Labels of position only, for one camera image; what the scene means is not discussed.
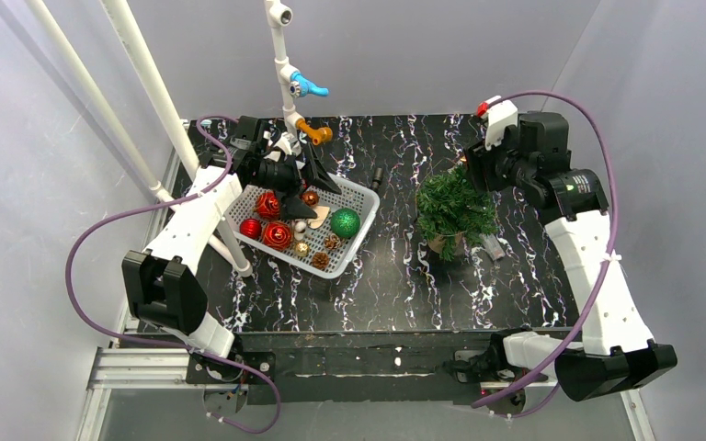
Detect white plastic basket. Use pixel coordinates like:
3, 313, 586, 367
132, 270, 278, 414
224, 175, 381, 279

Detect orange pipe valve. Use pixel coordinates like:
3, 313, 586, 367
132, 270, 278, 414
296, 119, 334, 146

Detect blue pipe valve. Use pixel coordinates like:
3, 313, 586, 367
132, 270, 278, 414
289, 71, 329, 98

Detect green glitter ornament ball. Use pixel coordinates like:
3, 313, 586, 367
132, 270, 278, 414
330, 208, 361, 239

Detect red shiny ornament ball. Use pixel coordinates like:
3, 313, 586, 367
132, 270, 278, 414
239, 218, 263, 241

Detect red patterned ornament ball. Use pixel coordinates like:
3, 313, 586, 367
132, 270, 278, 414
253, 191, 280, 221

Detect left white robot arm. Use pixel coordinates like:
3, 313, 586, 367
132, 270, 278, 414
122, 116, 341, 358

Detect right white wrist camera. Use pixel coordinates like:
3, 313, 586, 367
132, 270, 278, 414
476, 96, 518, 151

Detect frosted pine cone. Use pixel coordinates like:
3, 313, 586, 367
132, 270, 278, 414
324, 233, 344, 251

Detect gold ornament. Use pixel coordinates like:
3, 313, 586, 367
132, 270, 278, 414
293, 241, 312, 258

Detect white pvc pipe stand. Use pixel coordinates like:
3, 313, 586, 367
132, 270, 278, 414
264, 0, 302, 154

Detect thin white diagonal pole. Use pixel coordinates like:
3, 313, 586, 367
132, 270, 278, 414
28, 1, 252, 277

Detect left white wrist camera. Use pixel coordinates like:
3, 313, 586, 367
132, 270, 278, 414
266, 132, 302, 162

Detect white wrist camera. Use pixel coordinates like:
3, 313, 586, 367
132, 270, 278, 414
476, 96, 518, 151
266, 132, 302, 162

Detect wooden heart ornament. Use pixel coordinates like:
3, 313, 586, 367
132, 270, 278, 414
308, 204, 331, 230

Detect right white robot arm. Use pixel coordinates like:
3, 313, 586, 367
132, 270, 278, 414
465, 109, 678, 401

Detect small green christmas tree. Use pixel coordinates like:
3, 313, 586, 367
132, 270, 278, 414
416, 162, 497, 262

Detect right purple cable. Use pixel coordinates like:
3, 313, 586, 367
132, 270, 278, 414
472, 91, 621, 420

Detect aluminium frame rail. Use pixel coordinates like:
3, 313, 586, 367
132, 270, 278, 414
75, 145, 208, 441

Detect thick white diagonal pole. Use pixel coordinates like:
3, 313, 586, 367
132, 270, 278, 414
101, 0, 199, 178

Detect brown pine cone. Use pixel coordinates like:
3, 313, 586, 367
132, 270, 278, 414
311, 252, 330, 271

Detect black cylindrical marker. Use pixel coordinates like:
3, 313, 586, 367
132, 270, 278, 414
370, 167, 384, 192

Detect orange shiny ornament ball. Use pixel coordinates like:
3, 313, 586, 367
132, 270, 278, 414
301, 190, 320, 208

